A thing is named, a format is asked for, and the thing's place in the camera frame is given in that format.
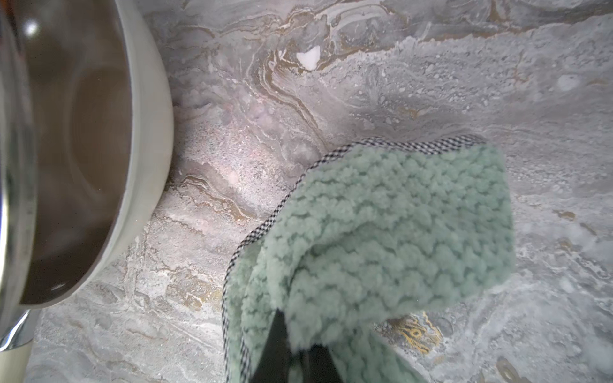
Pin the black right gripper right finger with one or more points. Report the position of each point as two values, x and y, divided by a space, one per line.
318 366

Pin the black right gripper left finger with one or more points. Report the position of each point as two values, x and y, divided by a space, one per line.
275 360

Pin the green waffle cloth checkered trim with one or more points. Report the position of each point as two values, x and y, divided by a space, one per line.
373 231

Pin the glass pot lid black knob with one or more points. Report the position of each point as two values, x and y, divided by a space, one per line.
18 169

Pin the frying pan cream handle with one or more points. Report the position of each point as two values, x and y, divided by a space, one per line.
102 112

